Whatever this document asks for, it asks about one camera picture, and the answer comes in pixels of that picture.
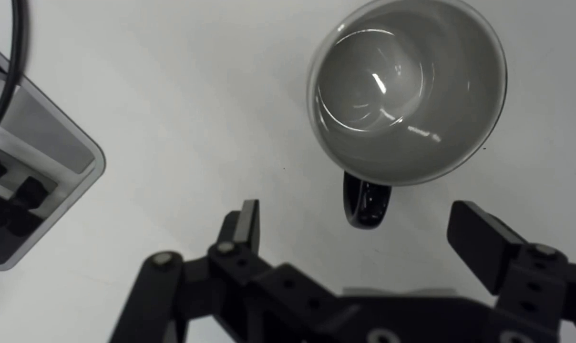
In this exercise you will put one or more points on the black ceramic mug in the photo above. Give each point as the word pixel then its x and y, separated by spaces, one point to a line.
pixel 408 96

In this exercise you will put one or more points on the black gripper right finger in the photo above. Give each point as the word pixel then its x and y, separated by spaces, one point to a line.
pixel 484 249

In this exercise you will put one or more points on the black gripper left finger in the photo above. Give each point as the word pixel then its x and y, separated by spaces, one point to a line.
pixel 250 287

